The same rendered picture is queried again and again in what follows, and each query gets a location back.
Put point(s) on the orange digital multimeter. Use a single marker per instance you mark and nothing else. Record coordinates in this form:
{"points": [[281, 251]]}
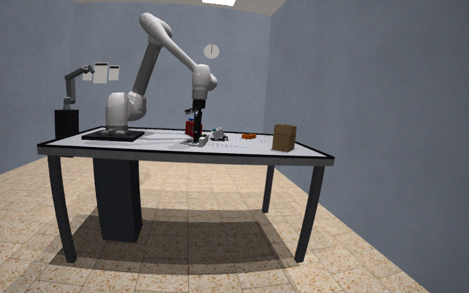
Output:
{"points": [[248, 136]]}

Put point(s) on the small open brown cardboard box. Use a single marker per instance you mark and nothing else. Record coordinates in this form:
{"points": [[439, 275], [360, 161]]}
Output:
{"points": [[283, 140]]}

